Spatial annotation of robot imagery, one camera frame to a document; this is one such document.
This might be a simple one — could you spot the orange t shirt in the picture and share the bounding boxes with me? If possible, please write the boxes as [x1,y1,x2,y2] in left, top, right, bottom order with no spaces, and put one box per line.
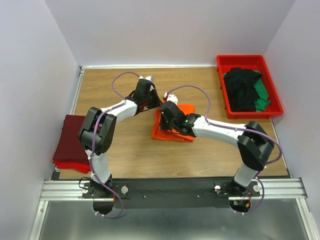
[151,104,195,143]

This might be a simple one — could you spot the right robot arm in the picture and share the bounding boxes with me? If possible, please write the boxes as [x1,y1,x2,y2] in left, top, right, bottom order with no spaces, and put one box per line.
[159,100,275,196]

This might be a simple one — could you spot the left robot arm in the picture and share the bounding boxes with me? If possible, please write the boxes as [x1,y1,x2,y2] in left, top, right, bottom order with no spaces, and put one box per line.
[78,75,161,195]

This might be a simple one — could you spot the black t shirt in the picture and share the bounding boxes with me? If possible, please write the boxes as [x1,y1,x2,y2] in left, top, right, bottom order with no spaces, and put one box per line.
[223,67,262,112]

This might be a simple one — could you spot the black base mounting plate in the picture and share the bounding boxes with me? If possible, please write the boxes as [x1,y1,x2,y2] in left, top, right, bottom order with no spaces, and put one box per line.
[78,177,265,214]

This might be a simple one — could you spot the green t shirt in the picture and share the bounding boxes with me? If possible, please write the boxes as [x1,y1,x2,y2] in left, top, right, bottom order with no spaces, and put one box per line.
[253,79,271,112]

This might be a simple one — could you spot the dark red folded shirt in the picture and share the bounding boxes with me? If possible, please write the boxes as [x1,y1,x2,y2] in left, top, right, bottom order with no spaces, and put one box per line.
[53,115,89,165]

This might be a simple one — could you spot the bright red folded shirt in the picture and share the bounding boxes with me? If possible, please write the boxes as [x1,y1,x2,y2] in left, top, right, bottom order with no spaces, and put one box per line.
[52,160,91,174]

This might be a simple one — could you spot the red plastic bin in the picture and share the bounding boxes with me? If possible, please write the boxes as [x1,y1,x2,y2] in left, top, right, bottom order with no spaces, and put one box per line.
[216,54,284,119]

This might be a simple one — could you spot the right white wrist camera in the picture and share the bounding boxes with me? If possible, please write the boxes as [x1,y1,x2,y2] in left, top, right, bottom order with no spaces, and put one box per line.
[166,94,179,105]

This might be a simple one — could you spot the aluminium extrusion rail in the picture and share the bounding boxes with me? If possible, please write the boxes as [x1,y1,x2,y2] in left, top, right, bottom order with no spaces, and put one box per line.
[30,178,320,240]

